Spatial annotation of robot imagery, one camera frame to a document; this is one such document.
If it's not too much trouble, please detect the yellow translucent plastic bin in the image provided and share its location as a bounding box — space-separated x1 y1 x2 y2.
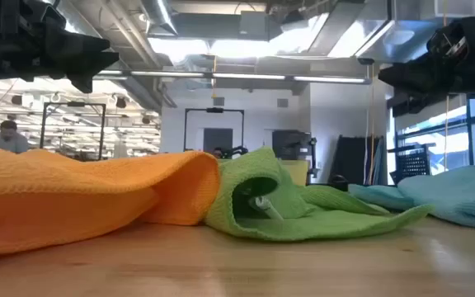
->
280 159 309 186

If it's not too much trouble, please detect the yellow hanging cord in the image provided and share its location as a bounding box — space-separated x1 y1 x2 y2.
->
368 64 376 186
442 0 450 171

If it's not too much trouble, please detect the orange microfiber towel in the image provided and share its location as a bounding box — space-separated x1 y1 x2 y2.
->
0 139 221 259

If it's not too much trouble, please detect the black camera stand frame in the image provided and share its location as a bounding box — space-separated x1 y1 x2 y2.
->
183 107 245 153
39 101 106 161

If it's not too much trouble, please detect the green microfiber towel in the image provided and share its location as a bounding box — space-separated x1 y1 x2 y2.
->
204 147 435 243

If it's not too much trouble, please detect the black equipment cabinet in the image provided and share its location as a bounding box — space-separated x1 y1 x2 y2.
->
272 130 317 179

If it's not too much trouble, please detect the black perforated crate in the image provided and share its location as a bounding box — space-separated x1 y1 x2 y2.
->
388 142 436 186

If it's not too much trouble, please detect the light blue microfiber towel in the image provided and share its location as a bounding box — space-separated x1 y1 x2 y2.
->
347 160 475 230

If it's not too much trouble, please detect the black fabric panel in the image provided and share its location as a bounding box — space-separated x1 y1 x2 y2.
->
330 134 385 186

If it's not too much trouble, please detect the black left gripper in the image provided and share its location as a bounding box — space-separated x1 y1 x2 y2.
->
0 0 120 95

